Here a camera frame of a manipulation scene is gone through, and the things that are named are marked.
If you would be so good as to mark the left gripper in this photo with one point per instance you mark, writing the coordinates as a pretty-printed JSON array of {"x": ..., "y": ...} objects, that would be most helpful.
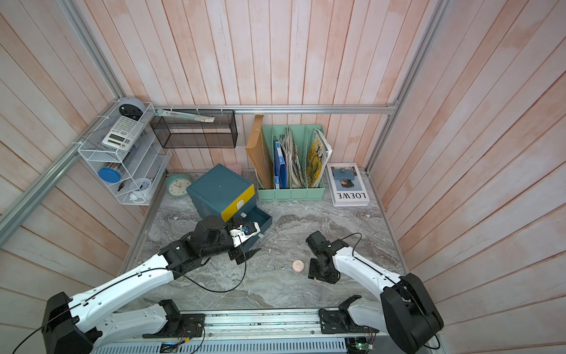
[{"x": 238, "y": 251}]

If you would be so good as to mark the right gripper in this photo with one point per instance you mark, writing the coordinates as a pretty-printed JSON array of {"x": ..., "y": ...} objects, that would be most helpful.
[{"x": 331, "y": 276}]

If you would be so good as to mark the teal drawer cabinet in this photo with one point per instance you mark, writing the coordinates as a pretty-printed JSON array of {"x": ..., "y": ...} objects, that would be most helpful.
[{"x": 216, "y": 189}]

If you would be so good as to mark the white calculator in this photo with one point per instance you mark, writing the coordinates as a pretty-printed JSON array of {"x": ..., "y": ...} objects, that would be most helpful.
[{"x": 123, "y": 134}]

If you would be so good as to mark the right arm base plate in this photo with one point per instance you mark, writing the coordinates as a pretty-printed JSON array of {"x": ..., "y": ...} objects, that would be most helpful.
[{"x": 339, "y": 322}]

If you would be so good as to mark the blue lid jar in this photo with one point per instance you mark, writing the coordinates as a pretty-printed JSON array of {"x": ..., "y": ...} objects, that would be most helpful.
[{"x": 110, "y": 173}]

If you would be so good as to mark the yellow magazine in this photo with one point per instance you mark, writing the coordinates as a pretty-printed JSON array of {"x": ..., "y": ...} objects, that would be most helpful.
[{"x": 319, "y": 153}]

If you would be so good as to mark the white wire shelf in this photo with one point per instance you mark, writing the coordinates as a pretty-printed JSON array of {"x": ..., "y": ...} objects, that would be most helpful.
[{"x": 146, "y": 159}]

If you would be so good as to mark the LOEWE book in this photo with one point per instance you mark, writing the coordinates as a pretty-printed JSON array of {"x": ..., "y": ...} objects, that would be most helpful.
[{"x": 347, "y": 185}]

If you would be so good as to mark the ruler on basket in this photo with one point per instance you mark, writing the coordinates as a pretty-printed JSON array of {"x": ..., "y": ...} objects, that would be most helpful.
[{"x": 186, "y": 116}]

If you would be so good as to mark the black mesh basket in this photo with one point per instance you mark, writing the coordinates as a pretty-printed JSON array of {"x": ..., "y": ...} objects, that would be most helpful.
[{"x": 180, "y": 133}]

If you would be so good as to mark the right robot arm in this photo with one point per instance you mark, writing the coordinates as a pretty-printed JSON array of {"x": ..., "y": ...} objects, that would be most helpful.
[{"x": 404, "y": 309}]

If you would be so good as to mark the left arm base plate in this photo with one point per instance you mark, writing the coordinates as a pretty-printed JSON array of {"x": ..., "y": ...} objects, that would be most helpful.
[{"x": 183, "y": 325}]

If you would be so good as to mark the blue binder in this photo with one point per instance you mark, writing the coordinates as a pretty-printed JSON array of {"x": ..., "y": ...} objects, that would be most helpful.
[{"x": 280, "y": 167}]

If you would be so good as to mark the green file organizer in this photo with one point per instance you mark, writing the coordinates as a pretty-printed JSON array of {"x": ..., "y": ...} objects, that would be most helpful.
[{"x": 302, "y": 135}]

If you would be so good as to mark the pink earphone case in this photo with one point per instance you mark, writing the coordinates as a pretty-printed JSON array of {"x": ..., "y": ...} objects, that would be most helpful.
[{"x": 298, "y": 266}]

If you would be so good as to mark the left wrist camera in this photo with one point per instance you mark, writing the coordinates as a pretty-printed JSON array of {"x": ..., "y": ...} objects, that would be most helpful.
[{"x": 240, "y": 232}]

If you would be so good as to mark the yellow drawer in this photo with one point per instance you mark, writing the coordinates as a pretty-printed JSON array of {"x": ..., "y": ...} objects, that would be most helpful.
[{"x": 238, "y": 203}]

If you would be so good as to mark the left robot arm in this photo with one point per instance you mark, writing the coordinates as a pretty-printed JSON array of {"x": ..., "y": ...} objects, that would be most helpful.
[{"x": 90, "y": 320}]

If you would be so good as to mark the brown envelope folder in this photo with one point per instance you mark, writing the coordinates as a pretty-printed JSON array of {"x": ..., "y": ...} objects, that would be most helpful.
[{"x": 258, "y": 152}]

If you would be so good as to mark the newspapers in organizer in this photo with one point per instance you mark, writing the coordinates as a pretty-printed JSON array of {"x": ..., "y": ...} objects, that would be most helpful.
[{"x": 295, "y": 176}]

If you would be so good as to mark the round grey speaker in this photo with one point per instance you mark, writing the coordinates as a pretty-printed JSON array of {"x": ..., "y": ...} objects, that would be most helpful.
[{"x": 132, "y": 108}]

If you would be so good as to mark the green alarm clock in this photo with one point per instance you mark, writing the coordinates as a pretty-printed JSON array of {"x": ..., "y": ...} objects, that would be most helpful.
[{"x": 177, "y": 185}]

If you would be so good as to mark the teal bottom drawer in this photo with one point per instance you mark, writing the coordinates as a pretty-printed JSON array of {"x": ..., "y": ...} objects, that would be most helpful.
[{"x": 263, "y": 219}]

